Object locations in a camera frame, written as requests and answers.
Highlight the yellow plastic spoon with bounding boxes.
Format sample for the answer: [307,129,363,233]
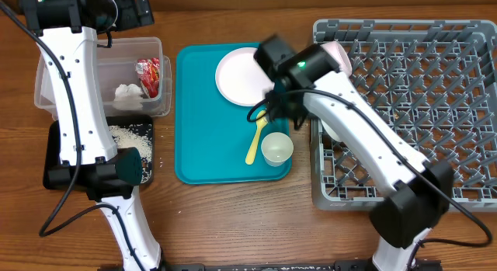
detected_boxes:
[245,110,268,165]

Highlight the white cup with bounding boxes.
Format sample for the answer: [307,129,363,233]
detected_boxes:
[261,132,294,167]

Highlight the large white plate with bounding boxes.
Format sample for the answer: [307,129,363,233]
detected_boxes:
[215,47,274,106]

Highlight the white bowl with food scraps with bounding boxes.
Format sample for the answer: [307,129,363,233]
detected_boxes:
[321,120,342,142]

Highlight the red snack wrapper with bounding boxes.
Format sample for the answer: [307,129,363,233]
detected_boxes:
[135,57,160,98]

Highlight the pink bowl with rice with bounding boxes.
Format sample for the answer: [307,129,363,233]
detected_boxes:
[321,41,353,77]

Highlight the white napkin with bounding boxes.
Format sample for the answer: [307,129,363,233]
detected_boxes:
[113,84,143,111]

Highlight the grey dishwasher rack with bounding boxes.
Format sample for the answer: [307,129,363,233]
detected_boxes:
[312,19,496,212]

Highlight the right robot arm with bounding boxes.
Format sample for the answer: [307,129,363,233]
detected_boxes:
[254,36,454,270]

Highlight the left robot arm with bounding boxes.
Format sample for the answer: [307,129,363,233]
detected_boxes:
[18,0,165,270]

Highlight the clear plastic bin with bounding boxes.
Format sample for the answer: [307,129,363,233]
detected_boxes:
[33,36,173,121]

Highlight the teal serving tray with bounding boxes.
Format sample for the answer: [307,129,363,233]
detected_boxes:
[175,43,292,184]

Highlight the spilled rice pile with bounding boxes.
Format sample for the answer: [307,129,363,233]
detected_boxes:
[109,123,153,184]

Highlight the black tray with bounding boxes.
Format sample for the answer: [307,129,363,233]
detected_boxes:
[43,115,154,189]

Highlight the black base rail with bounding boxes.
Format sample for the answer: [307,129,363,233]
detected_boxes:
[97,259,443,271]

